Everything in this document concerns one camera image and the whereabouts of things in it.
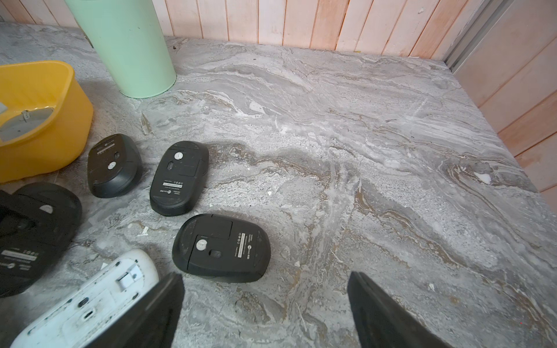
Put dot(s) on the large black mouse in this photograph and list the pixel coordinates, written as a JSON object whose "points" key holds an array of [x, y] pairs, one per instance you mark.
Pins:
{"points": [[38, 222]]}

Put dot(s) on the light grey mouse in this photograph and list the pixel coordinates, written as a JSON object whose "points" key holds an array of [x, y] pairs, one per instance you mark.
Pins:
{"points": [[23, 122]]}

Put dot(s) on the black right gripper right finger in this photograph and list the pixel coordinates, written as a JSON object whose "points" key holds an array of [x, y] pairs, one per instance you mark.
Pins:
{"points": [[380, 321]]}

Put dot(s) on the mint green pencil cup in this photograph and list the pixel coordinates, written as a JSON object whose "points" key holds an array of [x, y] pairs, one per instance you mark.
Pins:
{"points": [[129, 40]]}

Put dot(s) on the white mouse underside up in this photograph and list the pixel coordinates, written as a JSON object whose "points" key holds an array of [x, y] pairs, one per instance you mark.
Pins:
{"points": [[85, 314]]}

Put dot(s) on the yellow plastic storage box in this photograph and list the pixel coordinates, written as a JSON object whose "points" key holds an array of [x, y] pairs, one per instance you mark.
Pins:
{"points": [[62, 137]]}

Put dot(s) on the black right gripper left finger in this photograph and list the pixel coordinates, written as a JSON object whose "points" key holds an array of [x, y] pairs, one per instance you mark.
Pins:
{"points": [[151, 322]]}

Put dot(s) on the black mouse front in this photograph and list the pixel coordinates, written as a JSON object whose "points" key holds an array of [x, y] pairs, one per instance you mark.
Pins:
{"points": [[222, 248]]}

